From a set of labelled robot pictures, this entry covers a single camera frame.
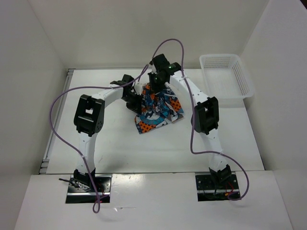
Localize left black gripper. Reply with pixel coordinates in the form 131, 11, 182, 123
121, 92, 143, 115

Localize colourful patterned shorts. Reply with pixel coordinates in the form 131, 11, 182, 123
134, 83, 184, 134

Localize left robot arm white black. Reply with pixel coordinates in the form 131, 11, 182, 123
73, 74, 142, 192

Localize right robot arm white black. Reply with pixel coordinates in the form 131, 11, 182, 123
149, 54, 231, 188

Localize white perforated plastic basket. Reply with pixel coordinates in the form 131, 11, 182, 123
199, 54, 255, 99

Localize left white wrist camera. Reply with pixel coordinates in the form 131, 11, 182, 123
134, 83, 146, 95

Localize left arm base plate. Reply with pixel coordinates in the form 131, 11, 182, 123
65, 174, 112, 204

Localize aluminium table edge rail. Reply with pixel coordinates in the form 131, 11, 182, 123
38, 69, 75, 174

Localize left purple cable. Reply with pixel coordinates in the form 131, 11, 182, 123
49, 63, 151, 214

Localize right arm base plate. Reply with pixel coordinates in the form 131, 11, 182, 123
195, 172, 240, 202

